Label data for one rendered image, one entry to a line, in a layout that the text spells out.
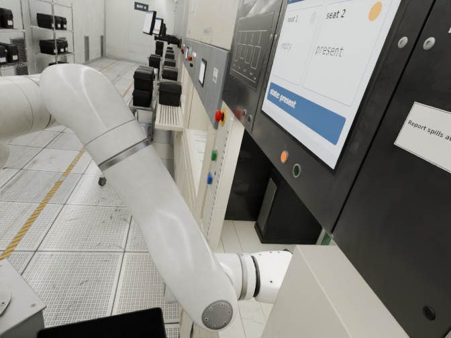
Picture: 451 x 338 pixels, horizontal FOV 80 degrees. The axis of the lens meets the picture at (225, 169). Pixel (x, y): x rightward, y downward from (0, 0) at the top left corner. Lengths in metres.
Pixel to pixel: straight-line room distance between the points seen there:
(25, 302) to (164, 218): 0.74
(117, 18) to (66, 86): 13.85
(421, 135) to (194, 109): 2.19
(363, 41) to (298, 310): 0.29
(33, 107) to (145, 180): 0.24
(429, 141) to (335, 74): 0.15
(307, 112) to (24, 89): 0.45
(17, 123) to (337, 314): 0.51
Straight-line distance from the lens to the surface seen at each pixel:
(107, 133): 0.42
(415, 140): 0.27
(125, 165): 0.42
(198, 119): 2.40
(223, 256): 0.52
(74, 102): 0.44
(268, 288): 0.53
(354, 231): 0.31
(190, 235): 0.41
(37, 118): 0.57
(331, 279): 0.29
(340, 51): 0.38
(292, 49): 0.50
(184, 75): 3.83
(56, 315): 2.01
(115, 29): 14.30
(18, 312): 1.08
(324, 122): 0.37
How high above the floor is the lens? 1.58
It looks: 25 degrees down
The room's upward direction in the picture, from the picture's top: 12 degrees clockwise
